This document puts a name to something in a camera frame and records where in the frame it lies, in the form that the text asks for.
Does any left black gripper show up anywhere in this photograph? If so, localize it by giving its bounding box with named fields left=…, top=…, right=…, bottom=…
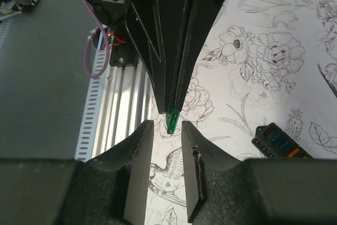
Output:
left=89, top=0, right=225, bottom=114

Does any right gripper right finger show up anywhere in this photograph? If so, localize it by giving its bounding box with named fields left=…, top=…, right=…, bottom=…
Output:
left=181, top=121, right=246, bottom=222

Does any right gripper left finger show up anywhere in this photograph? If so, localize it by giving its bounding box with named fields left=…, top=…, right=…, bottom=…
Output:
left=87, top=120, right=154, bottom=224

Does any small green fuse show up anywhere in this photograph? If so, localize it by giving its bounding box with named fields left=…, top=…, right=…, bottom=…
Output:
left=166, top=108, right=180, bottom=134

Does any black fuse box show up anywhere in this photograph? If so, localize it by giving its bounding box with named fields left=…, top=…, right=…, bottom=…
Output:
left=251, top=123, right=313, bottom=159

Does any floral patterned table mat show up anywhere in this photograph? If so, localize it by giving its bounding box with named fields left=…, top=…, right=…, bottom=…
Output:
left=145, top=0, right=336, bottom=224

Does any aluminium front rail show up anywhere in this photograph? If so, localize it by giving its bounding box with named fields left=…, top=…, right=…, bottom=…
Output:
left=92, top=62, right=151, bottom=157

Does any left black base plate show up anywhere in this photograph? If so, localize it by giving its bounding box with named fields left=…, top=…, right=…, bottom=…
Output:
left=110, top=22, right=139, bottom=67

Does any white slotted cable duct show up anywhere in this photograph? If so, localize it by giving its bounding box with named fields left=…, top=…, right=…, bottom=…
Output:
left=74, top=48, right=111, bottom=163

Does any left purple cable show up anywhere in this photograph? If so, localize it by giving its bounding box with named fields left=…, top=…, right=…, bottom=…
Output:
left=78, top=0, right=113, bottom=80

